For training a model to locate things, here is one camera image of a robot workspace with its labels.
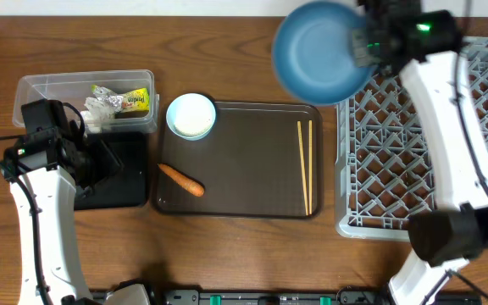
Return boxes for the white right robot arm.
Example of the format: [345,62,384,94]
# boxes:
[352,1,488,304]

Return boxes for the black waste tray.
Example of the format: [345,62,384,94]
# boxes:
[75,132,149,211]

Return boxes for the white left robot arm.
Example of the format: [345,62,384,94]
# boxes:
[0,99,123,304]

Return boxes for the light blue rice bowl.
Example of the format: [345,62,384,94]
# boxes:
[166,93,217,141]

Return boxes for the white tissue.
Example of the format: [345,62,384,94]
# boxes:
[80,97,119,133]

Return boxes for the dark blue plate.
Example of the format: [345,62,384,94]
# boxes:
[271,1,374,106]

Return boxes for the left wooden chopstick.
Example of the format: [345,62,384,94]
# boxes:
[297,121,308,216]

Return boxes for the orange carrot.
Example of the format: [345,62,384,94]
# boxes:
[158,164,205,197]

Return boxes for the yellow snack wrapper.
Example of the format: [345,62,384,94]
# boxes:
[91,85,150,113]

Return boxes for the grey dishwasher rack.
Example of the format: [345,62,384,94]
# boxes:
[335,37,488,241]

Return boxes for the brown serving tray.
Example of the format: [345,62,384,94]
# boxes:
[152,102,323,219]

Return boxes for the clear plastic waste bin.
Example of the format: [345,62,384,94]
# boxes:
[12,69,158,134]

